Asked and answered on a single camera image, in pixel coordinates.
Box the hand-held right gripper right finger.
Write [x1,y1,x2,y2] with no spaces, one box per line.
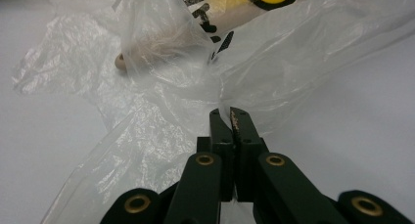
[229,106,270,202]

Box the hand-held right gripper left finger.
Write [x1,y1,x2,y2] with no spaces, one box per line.
[196,108,236,202]

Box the clear smiley plastic bag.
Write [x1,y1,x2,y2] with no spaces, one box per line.
[11,0,415,224]

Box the pink long-handled spoon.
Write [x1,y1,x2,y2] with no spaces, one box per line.
[114,0,304,71]

